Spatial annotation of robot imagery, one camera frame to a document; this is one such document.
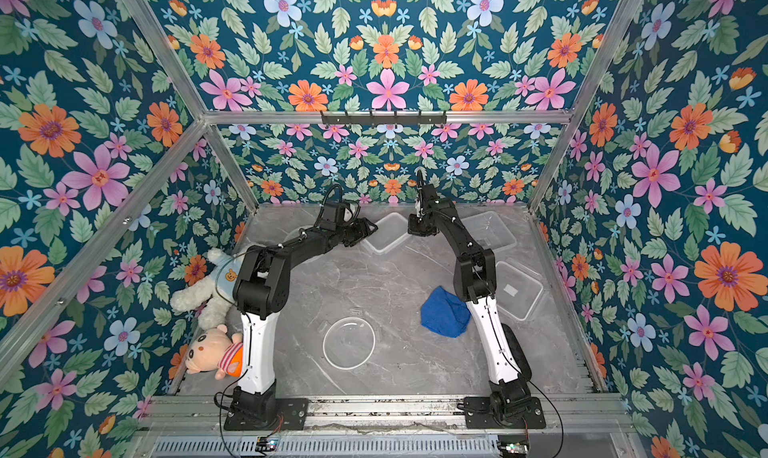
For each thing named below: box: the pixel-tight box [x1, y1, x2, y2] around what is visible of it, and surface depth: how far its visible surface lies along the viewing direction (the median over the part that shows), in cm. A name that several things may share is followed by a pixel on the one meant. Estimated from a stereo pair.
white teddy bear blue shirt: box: [170, 248, 244, 329], surface depth 90 cm
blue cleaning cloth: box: [421, 286, 471, 338], surface depth 90 cm
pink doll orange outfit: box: [185, 324, 243, 380], surface depth 78 cm
